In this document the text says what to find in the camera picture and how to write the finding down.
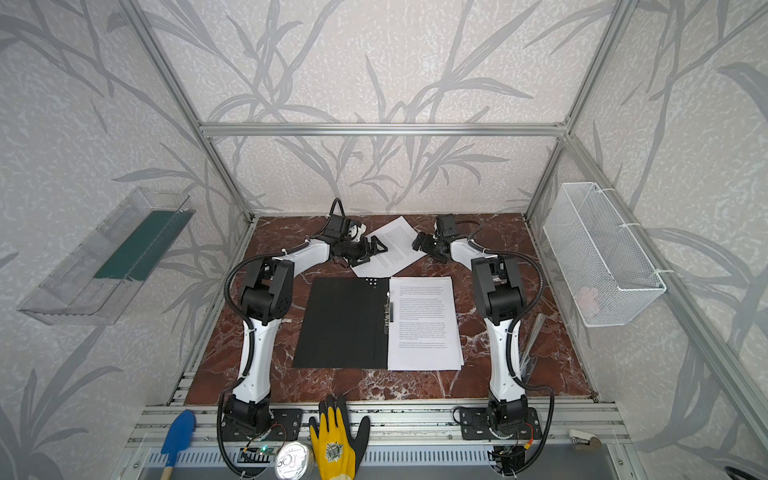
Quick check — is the yellow black work glove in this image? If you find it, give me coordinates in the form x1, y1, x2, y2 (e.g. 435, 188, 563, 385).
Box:
309, 395, 371, 480

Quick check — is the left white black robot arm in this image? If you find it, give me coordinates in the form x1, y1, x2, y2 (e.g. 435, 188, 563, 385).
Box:
217, 198, 389, 438

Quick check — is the black folder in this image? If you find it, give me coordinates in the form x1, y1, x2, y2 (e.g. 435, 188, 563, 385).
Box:
293, 277, 390, 370

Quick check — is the silver metal folder clip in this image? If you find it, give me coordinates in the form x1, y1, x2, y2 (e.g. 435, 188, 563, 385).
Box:
385, 298, 395, 330

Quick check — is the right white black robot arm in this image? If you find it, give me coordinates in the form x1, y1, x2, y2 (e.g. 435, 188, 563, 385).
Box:
412, 214, 554, 448

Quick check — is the printed paper back underneath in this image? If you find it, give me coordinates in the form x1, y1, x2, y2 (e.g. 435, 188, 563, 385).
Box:
352, 216, 425, 278

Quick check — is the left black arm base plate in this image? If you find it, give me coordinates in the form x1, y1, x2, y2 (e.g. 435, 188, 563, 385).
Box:
220, 409, 303, 442

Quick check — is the clear plastic tray green base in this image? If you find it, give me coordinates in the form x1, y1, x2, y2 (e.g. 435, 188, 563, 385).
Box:
18, 187, 195, 326

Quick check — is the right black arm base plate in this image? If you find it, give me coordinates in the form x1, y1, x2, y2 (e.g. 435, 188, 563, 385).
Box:
452, 406, 543, 442

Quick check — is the printed paper top back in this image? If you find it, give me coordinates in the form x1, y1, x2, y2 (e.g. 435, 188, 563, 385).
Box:
387, 277, 464, 371

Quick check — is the white wire mesh basket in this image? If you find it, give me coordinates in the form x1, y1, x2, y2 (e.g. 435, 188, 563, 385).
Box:
543, 182, 666, 328

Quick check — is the blue small shovel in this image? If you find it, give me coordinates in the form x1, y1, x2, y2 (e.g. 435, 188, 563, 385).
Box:
160, 409, 196, 480

